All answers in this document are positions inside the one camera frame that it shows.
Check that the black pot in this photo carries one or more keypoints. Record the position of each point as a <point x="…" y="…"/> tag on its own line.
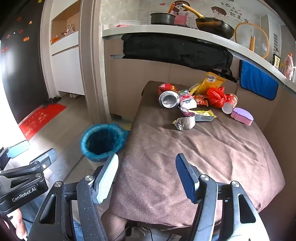
<point x="163" y="18"/>

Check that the blue towel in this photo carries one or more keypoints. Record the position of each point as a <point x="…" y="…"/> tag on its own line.
<point x="257" y="82"/>

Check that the trash bin with blue bag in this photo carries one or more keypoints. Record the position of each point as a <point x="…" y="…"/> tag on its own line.
<point x="101" y="143"/>

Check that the black bag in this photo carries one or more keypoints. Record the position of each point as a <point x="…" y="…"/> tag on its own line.
<point x="175" y="51"/>

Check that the white shoes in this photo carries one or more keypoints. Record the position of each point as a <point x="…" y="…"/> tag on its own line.
<point x="73" y="95"/>

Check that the green yellow packet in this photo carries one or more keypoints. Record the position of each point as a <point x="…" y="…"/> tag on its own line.
<point x="194" y="88"/>

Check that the black shoes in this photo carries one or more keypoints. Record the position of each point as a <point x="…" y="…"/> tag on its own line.
<point x="52" y="100"/>

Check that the silver foil wrapper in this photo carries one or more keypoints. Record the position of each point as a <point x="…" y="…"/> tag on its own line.
<point x="185" y="124"/>

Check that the pink figurine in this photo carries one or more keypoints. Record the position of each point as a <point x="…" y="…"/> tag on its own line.
<point x="289" y="66"/>

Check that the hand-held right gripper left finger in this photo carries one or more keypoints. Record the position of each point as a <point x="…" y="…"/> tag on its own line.
<point x="107" y="178"/>

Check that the white cabinet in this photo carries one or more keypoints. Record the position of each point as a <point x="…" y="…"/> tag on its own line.
<point x="67" y="58"/>

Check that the purple sponge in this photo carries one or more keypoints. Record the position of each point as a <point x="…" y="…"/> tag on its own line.
<point x="241" y="115"/>

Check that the red paper cup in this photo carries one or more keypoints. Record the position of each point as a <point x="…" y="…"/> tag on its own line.
<point x="230" y="103"/>

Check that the red door mat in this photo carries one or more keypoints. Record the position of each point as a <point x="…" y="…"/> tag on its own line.
<point x="39" y="120"/>

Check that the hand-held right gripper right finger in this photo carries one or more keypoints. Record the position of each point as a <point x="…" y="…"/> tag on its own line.
<point x="185" y="178"/>

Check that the person's left hand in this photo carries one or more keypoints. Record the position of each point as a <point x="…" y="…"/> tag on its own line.
<point x="19" y="224"/>

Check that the yellow silver wrapper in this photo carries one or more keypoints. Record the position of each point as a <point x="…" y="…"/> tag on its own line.
<point x="204" y="115"/>

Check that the small purple wrapper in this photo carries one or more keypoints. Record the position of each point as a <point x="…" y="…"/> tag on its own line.
<point x="186" y="112"/>

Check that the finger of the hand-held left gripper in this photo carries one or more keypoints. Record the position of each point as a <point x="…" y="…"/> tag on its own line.
<point x="17" y="148"/>
<point x="44" y="160"/>

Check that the red snack packet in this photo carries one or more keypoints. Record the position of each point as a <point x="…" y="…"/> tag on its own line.
<point x="167" y="88"/>

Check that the small picture frame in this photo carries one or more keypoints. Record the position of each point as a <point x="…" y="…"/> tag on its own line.
<point x="276" y="60"/>

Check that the red plastic bag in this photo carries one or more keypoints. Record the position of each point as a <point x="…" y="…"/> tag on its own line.
<point x="216" y="96"/>

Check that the round wooden rimmed lid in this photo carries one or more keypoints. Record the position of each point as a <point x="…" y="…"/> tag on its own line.
<point x="252" y="42"/>

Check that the pink toy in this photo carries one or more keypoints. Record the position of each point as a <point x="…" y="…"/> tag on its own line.
<point x="69" y="30"/>

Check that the black door with red stickers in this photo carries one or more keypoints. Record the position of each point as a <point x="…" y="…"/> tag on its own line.
<point x="23" y="69"/>

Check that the dark brown table top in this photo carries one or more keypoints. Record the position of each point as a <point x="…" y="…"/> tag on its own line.
<point x="185" y="150"/>

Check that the small red packet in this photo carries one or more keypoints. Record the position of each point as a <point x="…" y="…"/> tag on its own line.
<point x="200" y="100"/>

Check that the white container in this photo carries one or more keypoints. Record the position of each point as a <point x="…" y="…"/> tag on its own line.
<point x="128" y="22"/>

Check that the pink white snack packet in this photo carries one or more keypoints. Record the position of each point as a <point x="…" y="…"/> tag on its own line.
<point x="188" y="100"/>

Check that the yellow snack bag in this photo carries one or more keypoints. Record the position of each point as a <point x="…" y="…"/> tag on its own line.
<point x="211" y="82"/>

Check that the silver drink can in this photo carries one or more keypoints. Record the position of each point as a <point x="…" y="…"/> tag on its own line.
<point x="168" y="98"/>

